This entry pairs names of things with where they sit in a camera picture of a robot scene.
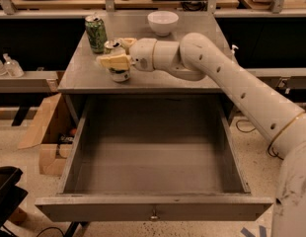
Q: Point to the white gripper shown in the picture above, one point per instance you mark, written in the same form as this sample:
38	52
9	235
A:
142	54

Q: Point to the white 7up can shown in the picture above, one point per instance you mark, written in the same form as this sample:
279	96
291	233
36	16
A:
117	60

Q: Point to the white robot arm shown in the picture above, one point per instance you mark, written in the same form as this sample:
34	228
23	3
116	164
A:
279	121

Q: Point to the green soda can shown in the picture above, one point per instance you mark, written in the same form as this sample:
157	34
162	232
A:
96	32

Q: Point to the open grey top drawer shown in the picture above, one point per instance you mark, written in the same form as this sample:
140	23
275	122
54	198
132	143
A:
123	167

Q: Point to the white pump bottle top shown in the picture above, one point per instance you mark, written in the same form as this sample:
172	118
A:
234	48

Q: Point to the metal drawer knob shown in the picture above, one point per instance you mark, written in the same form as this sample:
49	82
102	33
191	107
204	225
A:
154	216

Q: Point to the grey cabinet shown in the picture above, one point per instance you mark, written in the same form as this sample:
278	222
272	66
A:
163	95

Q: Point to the white ceramic bowl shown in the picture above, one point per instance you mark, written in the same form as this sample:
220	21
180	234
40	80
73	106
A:
162	22

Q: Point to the grey side shelf left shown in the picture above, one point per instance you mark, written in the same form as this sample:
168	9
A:
30	82

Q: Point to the grey side shelf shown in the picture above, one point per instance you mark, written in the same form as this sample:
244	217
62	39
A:
281	78
30	82

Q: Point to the cardboard box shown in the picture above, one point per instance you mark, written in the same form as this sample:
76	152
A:
51	121

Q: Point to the clear sanitizer bottle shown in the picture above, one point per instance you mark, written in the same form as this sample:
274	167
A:
12	66

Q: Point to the grey side shelf right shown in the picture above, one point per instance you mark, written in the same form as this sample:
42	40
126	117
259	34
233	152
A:
281	78

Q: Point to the black chair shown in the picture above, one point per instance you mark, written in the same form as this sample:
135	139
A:
10	195

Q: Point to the blue floor tape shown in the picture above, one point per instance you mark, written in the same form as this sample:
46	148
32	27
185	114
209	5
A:
261	232

